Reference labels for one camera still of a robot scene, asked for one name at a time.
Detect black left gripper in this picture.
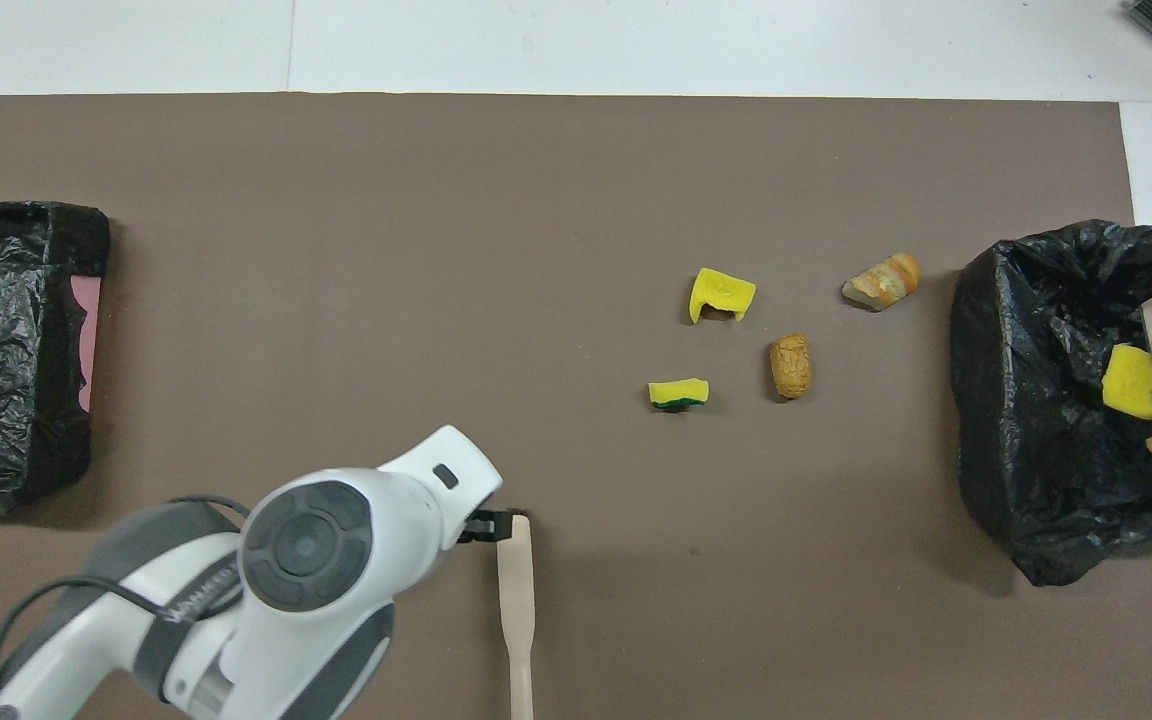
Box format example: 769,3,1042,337
456,508,529,546

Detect yellow sponge chunk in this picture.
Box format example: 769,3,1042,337
1101,343,1152,421

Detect bin covered by black bag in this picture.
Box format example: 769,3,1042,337
949,219,1152,588

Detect brown bread roll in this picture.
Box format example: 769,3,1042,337
770,333,813,401

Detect yellow arched sponge piece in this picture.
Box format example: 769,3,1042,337
688,267,758,326

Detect brown table mat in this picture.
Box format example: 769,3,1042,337
0,93,1152,720

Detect yellow sponge with green layer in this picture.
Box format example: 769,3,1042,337
647,377,711,413

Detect pink bin with black bag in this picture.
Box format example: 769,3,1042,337
0,201,112,514

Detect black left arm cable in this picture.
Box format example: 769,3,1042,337
0,495,252,701

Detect beige hand brush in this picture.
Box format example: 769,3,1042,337
496,515,537,720

